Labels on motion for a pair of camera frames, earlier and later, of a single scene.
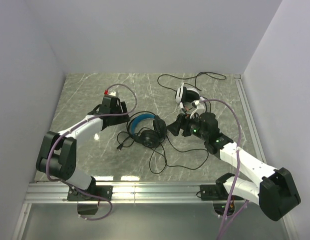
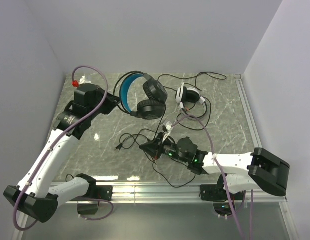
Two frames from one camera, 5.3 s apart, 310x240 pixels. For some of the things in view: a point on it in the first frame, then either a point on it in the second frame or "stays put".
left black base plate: x=106 y=191 stays put
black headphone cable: x=153 y=151 → x=156 y=131
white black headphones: x=183 y=95 stays put
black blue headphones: x=147 y=128 → x=153 y=108
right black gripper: x=181 y=124 → x=157 y=146
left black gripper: x=123 y=108 → x=109 y=100
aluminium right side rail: x=250 y=119 stays put
